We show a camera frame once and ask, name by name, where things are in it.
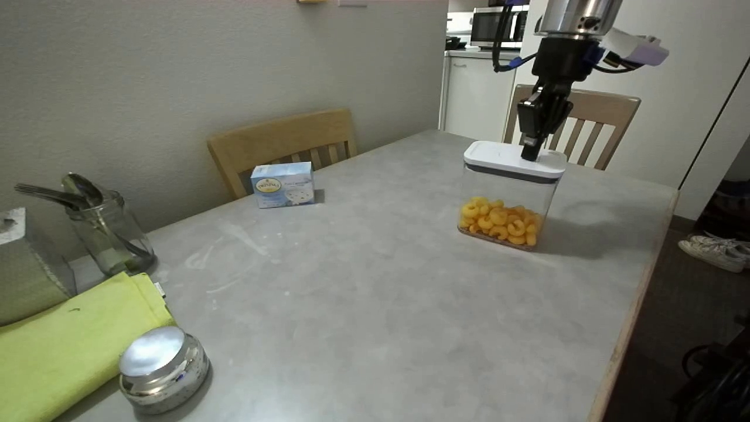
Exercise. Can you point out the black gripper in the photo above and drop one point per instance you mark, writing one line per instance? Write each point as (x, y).
(566, 62)

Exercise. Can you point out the light blue cardboard box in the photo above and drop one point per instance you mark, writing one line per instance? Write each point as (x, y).
(282, 185)

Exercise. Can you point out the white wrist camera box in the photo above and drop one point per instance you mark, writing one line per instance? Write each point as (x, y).
(636, 47)

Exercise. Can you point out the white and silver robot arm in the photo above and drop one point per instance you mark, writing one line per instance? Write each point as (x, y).
(582, 14)

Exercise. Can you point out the lime green cloth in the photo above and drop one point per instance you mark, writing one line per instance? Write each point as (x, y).
(61, 343)

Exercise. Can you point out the black wheeled frame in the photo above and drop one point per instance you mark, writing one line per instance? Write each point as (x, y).
(719, 383)

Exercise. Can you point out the white shoes on floor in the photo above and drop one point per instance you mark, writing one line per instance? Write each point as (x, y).
(716, 253)

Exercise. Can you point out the white rectangular container lid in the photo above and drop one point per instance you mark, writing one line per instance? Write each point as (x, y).
(506, 157)

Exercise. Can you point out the white kitchen cabinet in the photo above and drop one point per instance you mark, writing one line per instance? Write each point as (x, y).
(476, 94)

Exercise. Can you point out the microwave oven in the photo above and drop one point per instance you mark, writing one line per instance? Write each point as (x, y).
(497, 26)

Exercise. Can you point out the orange snack pieces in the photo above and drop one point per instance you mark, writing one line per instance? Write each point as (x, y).
(501, 223)

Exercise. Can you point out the wooden chair with slatted back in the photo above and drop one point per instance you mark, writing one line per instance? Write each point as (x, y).
(613, 109)

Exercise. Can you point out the clear plastic storage container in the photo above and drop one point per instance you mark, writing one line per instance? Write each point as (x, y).
(547, 204)

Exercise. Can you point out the wooden chair with solid backrest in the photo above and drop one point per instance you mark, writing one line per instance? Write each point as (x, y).
(275, 139)

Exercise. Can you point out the round silver metal tin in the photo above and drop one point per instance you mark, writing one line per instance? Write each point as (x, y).
(163, 367)

